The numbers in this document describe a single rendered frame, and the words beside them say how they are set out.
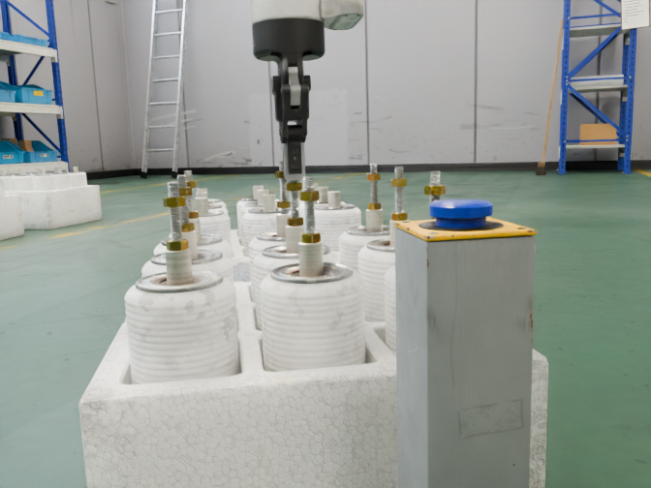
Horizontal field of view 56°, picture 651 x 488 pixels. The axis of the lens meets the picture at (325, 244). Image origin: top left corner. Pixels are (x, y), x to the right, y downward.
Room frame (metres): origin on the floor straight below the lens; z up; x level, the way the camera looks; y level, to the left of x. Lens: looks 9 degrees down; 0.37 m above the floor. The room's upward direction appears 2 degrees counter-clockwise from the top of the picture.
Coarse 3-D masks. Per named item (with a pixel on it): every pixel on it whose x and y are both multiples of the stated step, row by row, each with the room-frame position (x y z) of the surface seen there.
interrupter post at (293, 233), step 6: (288, 228) 0.66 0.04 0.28; (294, 228) 0.66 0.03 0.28; (300, 228) 0.66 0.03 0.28; (288, 234) 0.66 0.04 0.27; (294, 234) 0.66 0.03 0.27; (288, 240) 0.66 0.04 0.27; (294, 240) 0.66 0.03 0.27; (288, 246) 0.66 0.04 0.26; (294, 246) 0.66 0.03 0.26; (288, 252) 0.66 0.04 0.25; (294, 252) 0.66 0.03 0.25
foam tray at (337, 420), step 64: (256, 320) 0.71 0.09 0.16; (128, 384) 0.52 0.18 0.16; (192, 384) 0.47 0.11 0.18; (256, 384) 0.47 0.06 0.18; (320, 384) 0.48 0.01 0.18; (384, 384) 0.49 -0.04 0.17; (128, 448) 0.45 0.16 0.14; (192, 448) 0.46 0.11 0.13; (256, 448) 0.47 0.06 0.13; (320, 448) 0.48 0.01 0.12; (384, 448) 0.49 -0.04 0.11
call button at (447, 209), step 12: (432, 204) 0.39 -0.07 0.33; (444, 204) 0.38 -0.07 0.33; (456, 204) 0.38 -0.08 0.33; (468, 204) 0.38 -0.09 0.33; (480, 204) 0.38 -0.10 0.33; (492, 204) 0.39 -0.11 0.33; (444, 216) 0.38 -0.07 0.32; (456, 216) 0.38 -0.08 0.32; (468, 216) 0.38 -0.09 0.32; (480, 216) 0.38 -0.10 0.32
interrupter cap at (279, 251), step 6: (276, 246) 0.70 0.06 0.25; (282, 246) 0.70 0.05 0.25; (324, 246) 0.69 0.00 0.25; (264, 252) 0.66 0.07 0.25; (270, 252) 0.66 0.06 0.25; (276, 252) 0.66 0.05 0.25; (282, 252) 0.68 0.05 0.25; (324, 252) 0.65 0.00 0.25; (276, 258) 0.64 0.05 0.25; (282, 258) 0.64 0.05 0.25; (288, 258) 0.63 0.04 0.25; (294, 258) 0.63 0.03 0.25
